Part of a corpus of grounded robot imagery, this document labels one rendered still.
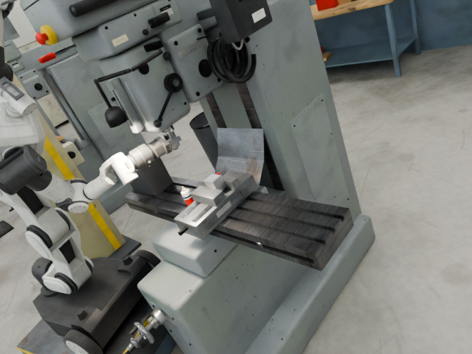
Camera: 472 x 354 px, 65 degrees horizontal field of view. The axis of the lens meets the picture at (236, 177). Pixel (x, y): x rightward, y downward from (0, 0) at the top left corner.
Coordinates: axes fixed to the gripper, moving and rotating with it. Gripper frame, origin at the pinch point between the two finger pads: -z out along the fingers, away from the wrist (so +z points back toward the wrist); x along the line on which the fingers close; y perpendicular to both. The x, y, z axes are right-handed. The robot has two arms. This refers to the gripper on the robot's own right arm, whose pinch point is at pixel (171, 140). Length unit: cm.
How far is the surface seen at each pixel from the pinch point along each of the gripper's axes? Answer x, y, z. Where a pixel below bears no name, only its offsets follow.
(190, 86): -8.8, -17.9, -13.7
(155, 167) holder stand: 29.8, 18.7, 5.2
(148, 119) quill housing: -9.1, -14.8, 7.2
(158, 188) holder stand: 28.6, 28.8, 9.2
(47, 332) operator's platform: 64, 85, 97
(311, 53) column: -4, -4, -81
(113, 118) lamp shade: -13.1, -21.8, 19.1
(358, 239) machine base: -13, 106, -72
